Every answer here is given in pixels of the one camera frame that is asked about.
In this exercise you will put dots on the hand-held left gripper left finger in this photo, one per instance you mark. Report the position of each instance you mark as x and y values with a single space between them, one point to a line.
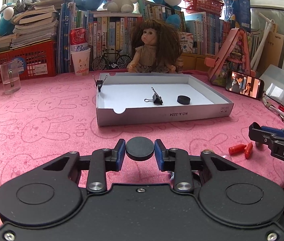
121 155

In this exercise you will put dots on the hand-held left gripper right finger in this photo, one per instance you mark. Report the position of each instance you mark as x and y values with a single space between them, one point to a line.
160 155

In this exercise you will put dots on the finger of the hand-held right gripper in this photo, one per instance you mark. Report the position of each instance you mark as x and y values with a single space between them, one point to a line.
257 133
272 130

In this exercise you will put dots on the red hair clip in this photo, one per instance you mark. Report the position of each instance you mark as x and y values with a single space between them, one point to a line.
237 149
248 150

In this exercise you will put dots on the black round disc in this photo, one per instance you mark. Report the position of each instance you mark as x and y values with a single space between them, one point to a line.
183 100
140 147

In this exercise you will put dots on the white cardboard box tray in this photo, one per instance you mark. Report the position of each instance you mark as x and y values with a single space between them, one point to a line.
131 93

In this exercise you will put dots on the black smartphone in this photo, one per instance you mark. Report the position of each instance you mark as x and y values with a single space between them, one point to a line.
244 84

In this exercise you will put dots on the black binder clip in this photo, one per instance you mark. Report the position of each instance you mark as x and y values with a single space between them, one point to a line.
157 99
99 83

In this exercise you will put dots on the light wooden board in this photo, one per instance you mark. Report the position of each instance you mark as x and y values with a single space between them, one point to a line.
273 52

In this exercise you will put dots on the pink rabbit print tablecloth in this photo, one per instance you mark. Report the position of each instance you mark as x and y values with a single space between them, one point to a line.
44 120

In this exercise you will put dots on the small brown jar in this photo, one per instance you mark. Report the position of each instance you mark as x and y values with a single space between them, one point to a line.
179 65

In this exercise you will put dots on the wooden desktop drawer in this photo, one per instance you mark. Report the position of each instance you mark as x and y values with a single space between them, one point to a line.
197 62

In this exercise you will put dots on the black model bicycle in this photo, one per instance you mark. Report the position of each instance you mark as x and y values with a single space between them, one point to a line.
99 64

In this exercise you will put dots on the white cat print paper cup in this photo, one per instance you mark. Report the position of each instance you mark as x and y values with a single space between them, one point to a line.
80 62

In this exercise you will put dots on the curly brown hair doll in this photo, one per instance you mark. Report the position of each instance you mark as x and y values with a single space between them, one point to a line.
148 50

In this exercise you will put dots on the row of teal upright books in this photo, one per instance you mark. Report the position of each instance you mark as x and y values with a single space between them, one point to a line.
207 30

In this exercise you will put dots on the white printed small box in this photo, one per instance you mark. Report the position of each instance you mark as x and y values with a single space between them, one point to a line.
185 42

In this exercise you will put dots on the row of colourful upright books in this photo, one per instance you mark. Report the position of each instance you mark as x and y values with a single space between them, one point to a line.
111 35

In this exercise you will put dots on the blue paper bag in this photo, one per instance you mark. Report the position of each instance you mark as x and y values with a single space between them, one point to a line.
242 12

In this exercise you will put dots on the red drink can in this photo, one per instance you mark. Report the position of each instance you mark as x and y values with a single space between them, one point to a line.
78 39

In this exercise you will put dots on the row of blue thin booklets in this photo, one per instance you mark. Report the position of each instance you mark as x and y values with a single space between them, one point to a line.
65 42

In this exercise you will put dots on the red plastic crate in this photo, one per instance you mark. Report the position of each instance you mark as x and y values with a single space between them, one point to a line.
36 55

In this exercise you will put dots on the clear glass mug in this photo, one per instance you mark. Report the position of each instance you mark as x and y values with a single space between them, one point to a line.
9 80

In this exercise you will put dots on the red plastic basket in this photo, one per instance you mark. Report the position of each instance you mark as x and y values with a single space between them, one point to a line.
202 5

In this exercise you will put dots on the stack of paperback books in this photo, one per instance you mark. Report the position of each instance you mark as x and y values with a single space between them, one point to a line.
34 27

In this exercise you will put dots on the blue and white plush toy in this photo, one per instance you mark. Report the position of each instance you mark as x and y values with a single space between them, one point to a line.
5 22

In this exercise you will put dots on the grey plush toy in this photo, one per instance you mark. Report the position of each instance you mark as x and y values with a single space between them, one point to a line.
28 2

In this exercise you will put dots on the white plastic pipe frame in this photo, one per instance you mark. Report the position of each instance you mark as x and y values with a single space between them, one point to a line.
264 35

